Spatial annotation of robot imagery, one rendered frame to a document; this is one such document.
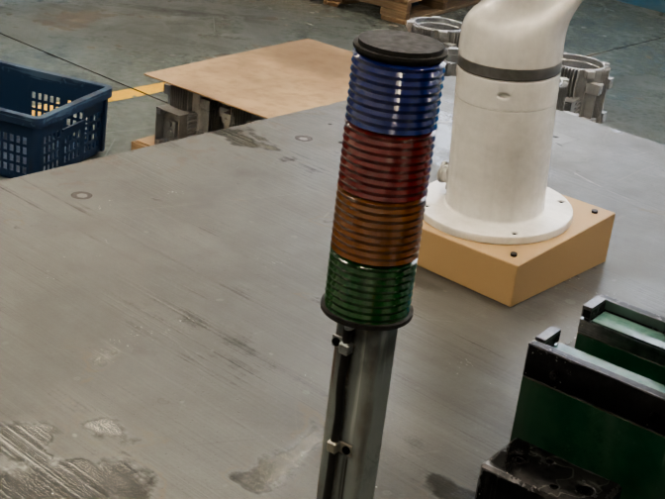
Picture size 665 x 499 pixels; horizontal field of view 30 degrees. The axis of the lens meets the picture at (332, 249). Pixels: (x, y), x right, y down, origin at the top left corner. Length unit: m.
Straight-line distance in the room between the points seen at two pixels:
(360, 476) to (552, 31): 0.67
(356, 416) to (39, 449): 0.33
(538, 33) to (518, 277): 0.27
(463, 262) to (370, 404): 0.60
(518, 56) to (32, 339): 0.60
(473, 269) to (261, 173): 0.40
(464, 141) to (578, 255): 0.20
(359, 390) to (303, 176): 0.88
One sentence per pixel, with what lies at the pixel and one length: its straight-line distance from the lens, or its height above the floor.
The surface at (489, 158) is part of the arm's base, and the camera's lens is 1.45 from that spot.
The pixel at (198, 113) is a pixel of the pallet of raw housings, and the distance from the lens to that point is 3.65.
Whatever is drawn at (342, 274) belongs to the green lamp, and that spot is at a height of 1.06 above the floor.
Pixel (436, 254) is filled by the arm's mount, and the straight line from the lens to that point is 1.47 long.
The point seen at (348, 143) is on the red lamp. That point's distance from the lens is 0.79.
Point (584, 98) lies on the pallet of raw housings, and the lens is 3.52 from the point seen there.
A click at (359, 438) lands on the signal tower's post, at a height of 0.94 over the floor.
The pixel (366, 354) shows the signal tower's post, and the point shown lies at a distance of 0.85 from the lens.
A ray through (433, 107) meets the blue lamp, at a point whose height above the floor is 1.18.
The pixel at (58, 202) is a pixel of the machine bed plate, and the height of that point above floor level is 0.80.
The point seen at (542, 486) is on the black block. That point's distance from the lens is 1.01.
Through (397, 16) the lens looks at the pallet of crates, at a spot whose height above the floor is 0.03.
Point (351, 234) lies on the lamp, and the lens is 0.80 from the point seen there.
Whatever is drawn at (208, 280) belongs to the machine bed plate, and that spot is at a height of 0.80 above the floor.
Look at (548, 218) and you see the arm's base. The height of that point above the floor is 0.87.
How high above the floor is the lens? 1.41
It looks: 24 degrees down
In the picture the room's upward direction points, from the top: 7 degrees clockwise
